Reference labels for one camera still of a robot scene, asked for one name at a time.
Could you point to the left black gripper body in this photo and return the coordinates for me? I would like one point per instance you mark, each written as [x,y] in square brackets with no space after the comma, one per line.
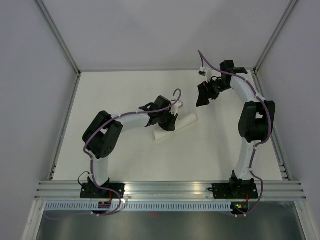
[166,119]

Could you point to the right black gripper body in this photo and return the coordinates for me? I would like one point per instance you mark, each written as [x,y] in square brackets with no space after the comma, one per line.
[217,86]

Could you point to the white cloth napkin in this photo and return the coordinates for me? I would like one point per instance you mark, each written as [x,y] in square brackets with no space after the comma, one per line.
[180,124]

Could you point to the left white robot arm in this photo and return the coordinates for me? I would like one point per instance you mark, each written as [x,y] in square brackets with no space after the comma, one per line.
[103,133]

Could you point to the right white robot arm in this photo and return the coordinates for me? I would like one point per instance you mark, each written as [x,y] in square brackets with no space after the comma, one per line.
[256,121]

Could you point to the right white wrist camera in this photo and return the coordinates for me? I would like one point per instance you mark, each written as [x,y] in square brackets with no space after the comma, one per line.
[205,72]

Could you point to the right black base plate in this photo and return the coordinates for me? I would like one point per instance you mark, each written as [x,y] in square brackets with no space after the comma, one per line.
[237,192]

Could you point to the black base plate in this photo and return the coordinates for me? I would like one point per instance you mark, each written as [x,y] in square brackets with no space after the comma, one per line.
[110,190]
[237,192]

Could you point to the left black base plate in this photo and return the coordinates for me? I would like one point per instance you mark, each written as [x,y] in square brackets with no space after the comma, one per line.
[110,190]

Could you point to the front aluminium rail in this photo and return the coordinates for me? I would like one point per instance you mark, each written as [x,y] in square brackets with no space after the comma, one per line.
[170,190]

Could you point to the white slotted cable duct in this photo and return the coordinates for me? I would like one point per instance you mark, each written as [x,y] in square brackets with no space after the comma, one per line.
[140,206]

